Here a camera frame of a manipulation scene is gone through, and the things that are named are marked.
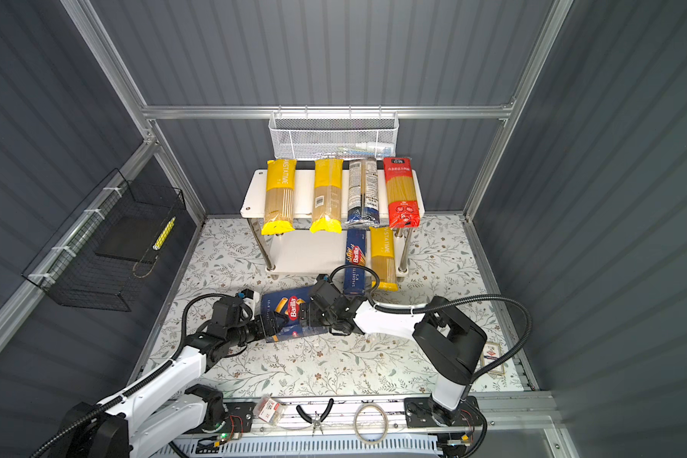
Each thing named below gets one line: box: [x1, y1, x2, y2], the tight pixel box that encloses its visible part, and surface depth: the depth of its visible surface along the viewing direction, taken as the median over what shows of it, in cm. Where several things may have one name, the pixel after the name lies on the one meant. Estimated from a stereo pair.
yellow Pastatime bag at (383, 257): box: [369, 226, 399, 292], surface depth 101 cm
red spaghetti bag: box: [383, 156, 421, 229], surface depth 77 cm
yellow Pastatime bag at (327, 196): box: [309, 158, 345, 234], surface depth 74 cm
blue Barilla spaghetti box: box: [343, 229, 367, 295], surface depth 95 cm
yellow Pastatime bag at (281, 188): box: [261, 159, 298, 236], surface depth 77 cm
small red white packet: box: [252, 393, 284, 426], surface depth 75 cm
